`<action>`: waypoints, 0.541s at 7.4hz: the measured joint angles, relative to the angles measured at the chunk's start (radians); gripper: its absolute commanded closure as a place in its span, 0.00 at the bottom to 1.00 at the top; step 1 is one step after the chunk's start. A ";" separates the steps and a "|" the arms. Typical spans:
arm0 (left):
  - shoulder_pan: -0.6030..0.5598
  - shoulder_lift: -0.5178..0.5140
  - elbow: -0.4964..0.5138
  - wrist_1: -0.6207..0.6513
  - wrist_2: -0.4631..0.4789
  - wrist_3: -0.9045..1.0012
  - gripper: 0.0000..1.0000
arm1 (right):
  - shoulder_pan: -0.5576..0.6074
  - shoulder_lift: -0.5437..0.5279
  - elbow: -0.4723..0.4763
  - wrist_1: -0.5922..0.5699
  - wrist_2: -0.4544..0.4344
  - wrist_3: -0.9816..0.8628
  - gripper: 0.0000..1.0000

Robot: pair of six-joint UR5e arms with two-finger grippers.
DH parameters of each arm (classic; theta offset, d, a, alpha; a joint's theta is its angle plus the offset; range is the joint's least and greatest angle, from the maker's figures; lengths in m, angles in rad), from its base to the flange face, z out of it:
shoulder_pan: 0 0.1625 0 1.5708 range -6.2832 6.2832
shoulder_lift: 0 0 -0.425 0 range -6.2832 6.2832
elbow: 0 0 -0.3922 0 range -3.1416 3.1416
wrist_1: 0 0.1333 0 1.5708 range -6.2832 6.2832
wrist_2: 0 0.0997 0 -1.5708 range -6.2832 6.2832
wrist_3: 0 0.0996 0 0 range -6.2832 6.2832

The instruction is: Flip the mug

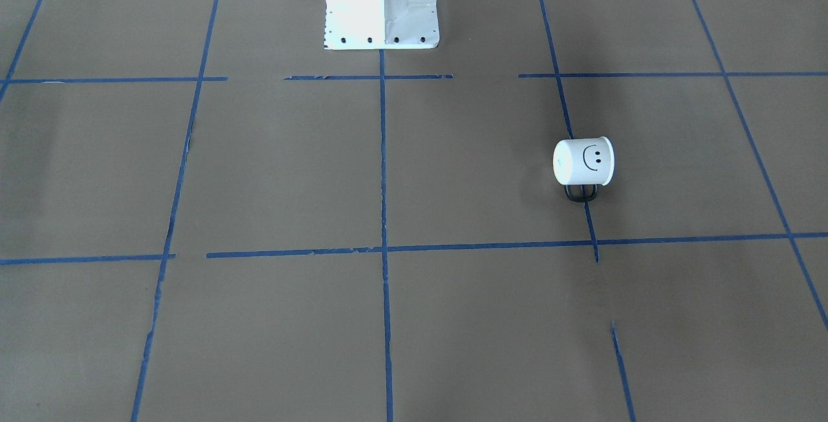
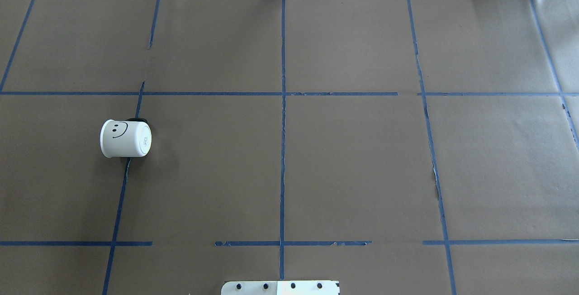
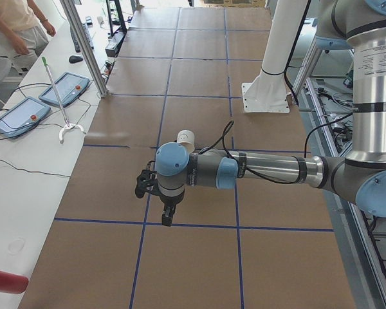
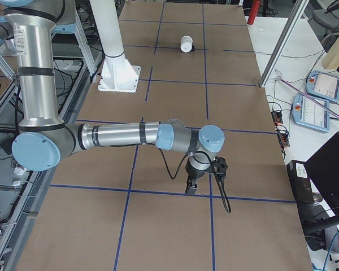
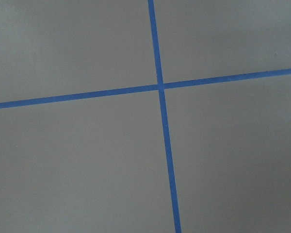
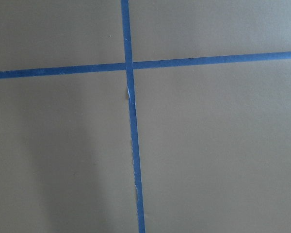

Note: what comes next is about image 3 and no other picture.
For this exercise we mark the aluminium side rail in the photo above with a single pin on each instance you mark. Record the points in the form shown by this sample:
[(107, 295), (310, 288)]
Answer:
[(361, 236)]

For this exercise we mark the near blue teach pendant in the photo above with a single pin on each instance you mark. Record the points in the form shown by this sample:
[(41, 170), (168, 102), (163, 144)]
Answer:
[(23, 117)]

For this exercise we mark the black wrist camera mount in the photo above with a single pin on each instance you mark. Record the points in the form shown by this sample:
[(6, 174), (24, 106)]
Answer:
[(146, 182)]

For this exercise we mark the white mug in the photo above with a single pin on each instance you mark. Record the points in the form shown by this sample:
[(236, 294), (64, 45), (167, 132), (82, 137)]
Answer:
[(187, 139)]

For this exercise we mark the brown paper table cover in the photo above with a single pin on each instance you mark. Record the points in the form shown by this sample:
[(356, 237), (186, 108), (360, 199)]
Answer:
[(256, 245)]

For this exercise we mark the aluminium frame post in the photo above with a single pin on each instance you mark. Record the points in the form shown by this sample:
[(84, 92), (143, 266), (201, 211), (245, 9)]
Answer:
[(76, 24)]

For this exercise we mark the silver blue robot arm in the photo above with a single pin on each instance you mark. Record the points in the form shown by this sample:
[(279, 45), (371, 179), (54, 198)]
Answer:
[(359, 177)]

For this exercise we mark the person in beige shirt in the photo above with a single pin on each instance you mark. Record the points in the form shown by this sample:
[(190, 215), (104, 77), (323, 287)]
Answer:
[(24, 32)]

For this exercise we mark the far blue teach pendant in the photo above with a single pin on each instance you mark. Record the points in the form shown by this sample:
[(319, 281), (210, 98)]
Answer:
[(69, 85)]

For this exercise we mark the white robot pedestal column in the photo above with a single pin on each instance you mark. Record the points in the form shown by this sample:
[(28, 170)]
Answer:
[(267, 93)]

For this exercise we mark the red bottle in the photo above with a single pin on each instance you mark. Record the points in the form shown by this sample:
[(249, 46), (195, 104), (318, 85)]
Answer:
[(12, 283)]

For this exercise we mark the blue teach pendant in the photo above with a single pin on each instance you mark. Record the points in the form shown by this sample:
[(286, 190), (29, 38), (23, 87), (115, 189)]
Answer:
[(23, 117), (69, 85)]

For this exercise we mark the black computer mouse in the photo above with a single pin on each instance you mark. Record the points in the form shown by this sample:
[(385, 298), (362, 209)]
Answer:
[(73, 59)]

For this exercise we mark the white reacher grabber stick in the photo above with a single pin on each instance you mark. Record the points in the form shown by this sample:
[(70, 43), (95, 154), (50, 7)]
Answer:
[(68, 125)]

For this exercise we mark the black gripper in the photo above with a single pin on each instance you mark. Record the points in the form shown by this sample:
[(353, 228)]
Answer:
[(170, 201)]

